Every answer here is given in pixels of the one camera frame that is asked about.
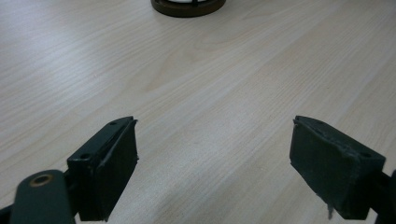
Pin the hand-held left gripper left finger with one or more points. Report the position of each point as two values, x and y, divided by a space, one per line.
102 174

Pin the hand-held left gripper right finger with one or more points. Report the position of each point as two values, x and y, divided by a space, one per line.
330 171

